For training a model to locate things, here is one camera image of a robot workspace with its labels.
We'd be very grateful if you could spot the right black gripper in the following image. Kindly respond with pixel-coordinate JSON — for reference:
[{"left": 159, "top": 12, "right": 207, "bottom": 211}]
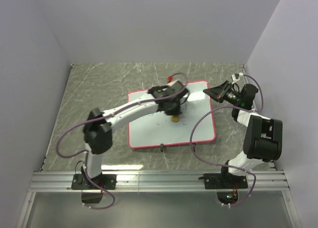
[{"left": 203, "top": 81, "right": 241, "bottom": 106}]

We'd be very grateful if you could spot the yellow bone-shaped eraser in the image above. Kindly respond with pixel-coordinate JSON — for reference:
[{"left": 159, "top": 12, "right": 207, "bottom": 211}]
[{"left": 171, "top": 116, "right": 179, "bottom": 123}]

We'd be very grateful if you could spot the pink framed whiteboard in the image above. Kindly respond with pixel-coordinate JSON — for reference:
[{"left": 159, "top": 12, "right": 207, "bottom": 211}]
[{"left": 128, "top": 80, "right": 212, "bottom": 149}]

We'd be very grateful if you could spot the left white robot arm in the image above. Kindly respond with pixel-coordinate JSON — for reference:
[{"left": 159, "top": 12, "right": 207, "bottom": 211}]
[{"left": 81, "top": 80, "right": 190, "bottom": 189}]

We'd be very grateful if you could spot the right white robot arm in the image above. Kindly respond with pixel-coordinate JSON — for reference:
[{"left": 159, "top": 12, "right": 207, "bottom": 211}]
[{"left": 203, "top": 81, "right": 283, "bottom": 189}]

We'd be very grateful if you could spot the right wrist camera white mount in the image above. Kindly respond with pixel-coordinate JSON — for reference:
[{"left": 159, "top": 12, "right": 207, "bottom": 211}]
[{"left": 231, "top": 73, "right": 244, "bottom": 84}]

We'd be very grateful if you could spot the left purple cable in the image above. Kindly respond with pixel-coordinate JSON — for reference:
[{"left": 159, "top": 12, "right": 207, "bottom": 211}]
[{"left": 56, "top": 73, "right": 189, "bottom": 211}]

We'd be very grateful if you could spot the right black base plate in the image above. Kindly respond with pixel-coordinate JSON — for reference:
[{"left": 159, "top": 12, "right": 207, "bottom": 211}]
[{"left": 198, "top": 173, "right": 248, "bottom": 190}]

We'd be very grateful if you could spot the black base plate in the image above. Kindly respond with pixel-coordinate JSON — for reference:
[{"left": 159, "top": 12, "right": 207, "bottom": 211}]
[
  {"left": 198, "top": 173, "right": 248, "bottom": 190},
  {"left": 71, "top": 174, "right": 117, "bottom": 190}
]

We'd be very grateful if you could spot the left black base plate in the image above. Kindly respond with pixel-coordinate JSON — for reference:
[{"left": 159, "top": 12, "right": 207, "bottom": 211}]
[{"left": 71, "top": 174, "right": 117, "bottom": 190}]

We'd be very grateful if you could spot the aluminium mounting rail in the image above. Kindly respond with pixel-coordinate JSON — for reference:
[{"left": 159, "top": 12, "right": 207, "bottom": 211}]
[{"left": 28, "top": 170, "right": 290, "bottom": 193}]

